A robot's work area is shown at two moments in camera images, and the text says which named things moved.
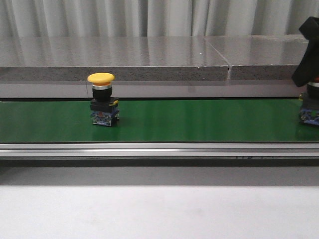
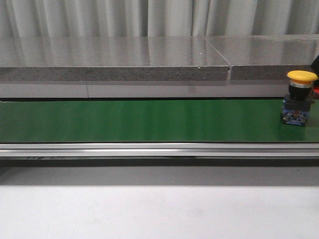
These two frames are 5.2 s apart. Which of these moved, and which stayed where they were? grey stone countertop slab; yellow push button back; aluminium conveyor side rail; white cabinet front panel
Moved: yellow push button back
Stayed: aluminium conveyor side rail; white cabinet front panel; grey stone countertop slab
